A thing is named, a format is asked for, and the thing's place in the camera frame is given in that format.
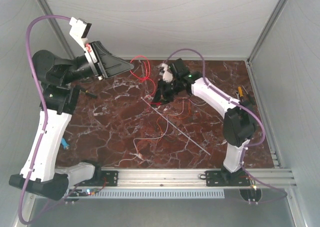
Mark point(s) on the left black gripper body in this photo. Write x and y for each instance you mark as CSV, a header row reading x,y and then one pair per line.
x,y
86,66

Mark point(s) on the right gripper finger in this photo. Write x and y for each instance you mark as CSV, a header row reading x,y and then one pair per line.
x,y
169,95
158,98

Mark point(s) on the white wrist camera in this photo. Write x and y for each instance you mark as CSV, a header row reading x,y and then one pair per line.
x,y
165,74
79,31

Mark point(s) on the small circuit board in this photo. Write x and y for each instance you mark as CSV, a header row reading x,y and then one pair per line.
x,y
91,191

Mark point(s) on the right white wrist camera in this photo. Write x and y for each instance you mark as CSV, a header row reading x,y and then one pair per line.
x,y
165,74

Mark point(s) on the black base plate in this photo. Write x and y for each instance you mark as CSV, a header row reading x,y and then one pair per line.
x,y
107,178
219,178

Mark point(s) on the aluminium front rail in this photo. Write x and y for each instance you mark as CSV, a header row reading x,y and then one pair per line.
x,y
190,177

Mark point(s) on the long white zip tie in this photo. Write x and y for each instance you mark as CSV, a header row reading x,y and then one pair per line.
x,y
174,126

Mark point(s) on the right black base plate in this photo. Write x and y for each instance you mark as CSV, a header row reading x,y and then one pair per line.
x,y
219,178

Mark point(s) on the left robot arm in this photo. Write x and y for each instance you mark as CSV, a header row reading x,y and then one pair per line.
x,y
55,74

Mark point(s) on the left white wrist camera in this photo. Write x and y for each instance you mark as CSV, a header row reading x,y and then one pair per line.
x,y
79,31

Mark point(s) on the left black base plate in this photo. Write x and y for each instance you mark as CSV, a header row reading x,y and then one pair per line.
x,y
107,178

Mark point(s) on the slotted grey cable duct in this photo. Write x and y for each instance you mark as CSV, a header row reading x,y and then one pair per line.
x,y
160,194

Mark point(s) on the blue plastic fitting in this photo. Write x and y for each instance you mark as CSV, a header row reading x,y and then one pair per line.
x,y
64,144

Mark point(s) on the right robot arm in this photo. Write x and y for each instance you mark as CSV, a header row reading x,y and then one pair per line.
x,y
238,124

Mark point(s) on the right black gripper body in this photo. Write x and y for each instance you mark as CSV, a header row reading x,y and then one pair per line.
x,y
172,85

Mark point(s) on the yellow handled screwdriver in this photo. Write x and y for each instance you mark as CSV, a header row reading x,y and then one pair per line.
x,y
240,91

